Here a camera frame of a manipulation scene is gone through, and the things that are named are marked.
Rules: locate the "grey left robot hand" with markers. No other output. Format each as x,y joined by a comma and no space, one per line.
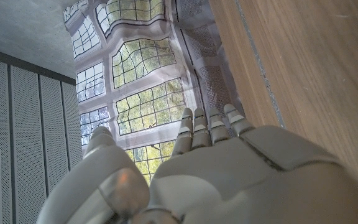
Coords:
228,180

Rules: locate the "printed window backdrop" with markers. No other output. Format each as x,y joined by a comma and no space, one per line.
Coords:
145,93

